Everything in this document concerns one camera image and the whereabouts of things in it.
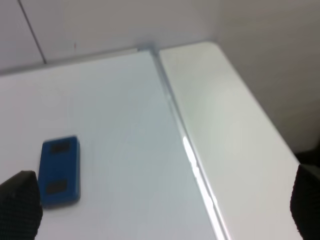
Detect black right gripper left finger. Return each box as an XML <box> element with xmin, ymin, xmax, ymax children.
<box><xmin>0</xmin><ymin>170</ymin><xmax>43</xmax><ymax>240</ymax></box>

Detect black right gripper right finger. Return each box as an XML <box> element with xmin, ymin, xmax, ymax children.
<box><xmin>290</xmin><ymin>164</ymin><xmax>320</xmax><ymax>240</ymax></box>

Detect blue board eraser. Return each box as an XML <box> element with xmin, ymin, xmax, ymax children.
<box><xmin>37</xmin><ymin>135</ymin><xmax>81</xmax><ymax>209</ymax></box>

